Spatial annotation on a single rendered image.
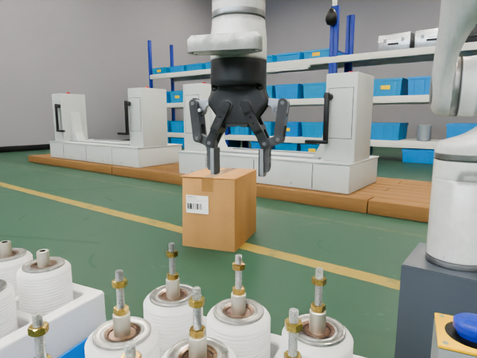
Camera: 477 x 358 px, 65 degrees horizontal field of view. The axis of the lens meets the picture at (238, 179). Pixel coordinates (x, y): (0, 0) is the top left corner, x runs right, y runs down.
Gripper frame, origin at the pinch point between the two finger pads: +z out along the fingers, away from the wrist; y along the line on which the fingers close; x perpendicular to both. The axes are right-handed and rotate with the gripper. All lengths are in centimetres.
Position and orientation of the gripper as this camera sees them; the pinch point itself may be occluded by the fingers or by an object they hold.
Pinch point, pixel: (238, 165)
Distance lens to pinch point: 52.0
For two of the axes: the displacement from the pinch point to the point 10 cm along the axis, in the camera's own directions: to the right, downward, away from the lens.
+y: -9.6, -0.5, 2.7
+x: -2.8, 1.6, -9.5
